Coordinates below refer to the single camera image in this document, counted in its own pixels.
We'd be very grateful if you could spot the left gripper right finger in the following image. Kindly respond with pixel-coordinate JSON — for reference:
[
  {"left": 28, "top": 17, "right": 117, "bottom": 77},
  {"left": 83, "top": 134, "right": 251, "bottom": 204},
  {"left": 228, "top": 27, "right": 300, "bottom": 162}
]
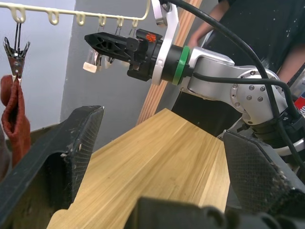
[{"left": 218, "top": 130, "right": 305, "bottom": 215}]

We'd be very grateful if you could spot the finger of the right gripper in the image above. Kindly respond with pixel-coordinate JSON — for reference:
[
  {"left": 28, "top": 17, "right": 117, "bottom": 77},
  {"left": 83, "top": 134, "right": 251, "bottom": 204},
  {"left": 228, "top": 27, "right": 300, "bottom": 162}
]
[
  {"left": 91, "top": 49, "right": 131, "bottom": 63},
  {"left": 84, "top": 31, "right": 129, "bottom": 52}
]

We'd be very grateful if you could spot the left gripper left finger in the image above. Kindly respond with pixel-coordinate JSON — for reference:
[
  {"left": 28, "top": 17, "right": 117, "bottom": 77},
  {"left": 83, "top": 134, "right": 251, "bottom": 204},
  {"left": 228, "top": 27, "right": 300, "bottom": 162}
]
[{"left": 0, "top": 104, "right": 105, "bottom": 229}]

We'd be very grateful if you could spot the person's bare hand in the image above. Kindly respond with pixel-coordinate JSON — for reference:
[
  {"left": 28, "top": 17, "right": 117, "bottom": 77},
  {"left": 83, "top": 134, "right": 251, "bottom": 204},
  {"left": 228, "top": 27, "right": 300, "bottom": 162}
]
[{"left": 190, "top": 28, "right": 208, "bottom": 48}]

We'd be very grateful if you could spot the green right wrist band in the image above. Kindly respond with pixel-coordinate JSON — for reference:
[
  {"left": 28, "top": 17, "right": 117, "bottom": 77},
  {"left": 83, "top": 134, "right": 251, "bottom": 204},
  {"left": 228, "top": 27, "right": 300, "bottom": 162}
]
[{"left": 173, "top": 46, "right": 191, "bottom": 86}]

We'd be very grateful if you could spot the red sock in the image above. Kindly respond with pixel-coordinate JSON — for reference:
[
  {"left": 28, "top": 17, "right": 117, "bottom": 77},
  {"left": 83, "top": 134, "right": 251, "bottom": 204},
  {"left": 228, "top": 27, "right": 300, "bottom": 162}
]
[{"left": 0, "top": 75, "right": 31, "bottom": 167}]

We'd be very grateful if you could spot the red blue printed package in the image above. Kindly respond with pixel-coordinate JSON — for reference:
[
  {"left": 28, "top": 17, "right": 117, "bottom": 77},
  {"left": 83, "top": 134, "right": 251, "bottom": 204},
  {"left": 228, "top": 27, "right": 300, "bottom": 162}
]
[{"left": 294, "top": 94, "right": 305, "bottom": 116}]

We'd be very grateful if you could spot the person in black t-shirt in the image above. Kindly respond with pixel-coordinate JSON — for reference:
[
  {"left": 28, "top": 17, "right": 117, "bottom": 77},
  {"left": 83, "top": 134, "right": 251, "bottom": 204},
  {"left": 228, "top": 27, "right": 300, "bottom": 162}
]
[{"left": 209, "top": 0, "right": 305, "bottom": 83}]

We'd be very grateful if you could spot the cream clip hanger frame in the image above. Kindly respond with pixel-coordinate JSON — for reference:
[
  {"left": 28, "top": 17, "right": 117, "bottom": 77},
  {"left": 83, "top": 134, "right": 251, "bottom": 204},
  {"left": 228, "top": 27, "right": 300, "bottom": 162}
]
[{"left": 0, "top": 0, "right": 153, "bottom": 27}]

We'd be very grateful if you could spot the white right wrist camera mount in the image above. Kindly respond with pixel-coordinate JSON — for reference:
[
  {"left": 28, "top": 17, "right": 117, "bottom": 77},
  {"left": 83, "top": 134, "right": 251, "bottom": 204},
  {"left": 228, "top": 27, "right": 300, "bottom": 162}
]
[{"left": 150, "top": 0, "right": 181, "bottom": 86}]

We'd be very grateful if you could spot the wooden frame beam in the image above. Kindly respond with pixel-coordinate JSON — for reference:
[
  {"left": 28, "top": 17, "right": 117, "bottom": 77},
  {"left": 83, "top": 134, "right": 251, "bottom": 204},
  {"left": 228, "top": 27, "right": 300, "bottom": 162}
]
[{"left": 136, "top": 0, "right": 203, "bottom": 126}]

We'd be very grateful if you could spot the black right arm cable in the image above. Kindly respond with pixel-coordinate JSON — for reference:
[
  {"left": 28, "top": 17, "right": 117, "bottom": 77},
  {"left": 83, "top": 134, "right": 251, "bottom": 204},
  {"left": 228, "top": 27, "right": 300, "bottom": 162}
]
[{"left": 170, "top": 0, "right": 305, "bottom": 167}]

